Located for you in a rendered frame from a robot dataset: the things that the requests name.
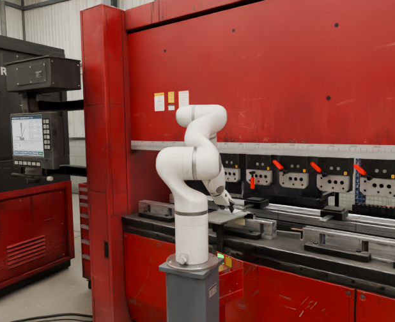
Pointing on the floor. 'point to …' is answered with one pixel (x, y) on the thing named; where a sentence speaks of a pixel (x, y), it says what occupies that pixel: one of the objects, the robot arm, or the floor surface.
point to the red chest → (84, 232)
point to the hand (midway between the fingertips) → (227, 208)
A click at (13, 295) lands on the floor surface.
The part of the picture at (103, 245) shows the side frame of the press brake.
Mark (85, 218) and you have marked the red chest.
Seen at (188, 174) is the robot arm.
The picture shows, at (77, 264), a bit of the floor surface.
